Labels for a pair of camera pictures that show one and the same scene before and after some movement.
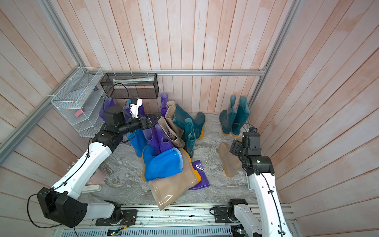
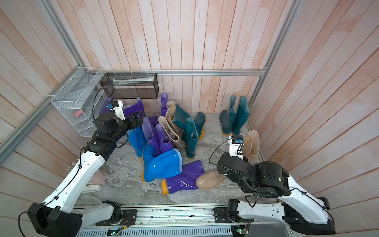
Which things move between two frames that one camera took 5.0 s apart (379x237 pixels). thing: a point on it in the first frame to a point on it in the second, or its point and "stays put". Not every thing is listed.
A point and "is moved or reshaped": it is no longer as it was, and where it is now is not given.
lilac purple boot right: x=164 y=142 stays put
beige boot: x=232 y=163 is moved or reshaped
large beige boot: x=165 y=191 to x=209 y=179
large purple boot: x=204 y=182 to x=186 y=180
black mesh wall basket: x=131 y=85 stays put
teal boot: x=242 y=115 stays put
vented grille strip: x=219 y=231 stays put
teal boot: x=179 y=117 stays put
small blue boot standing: x=138 y=139 stays put
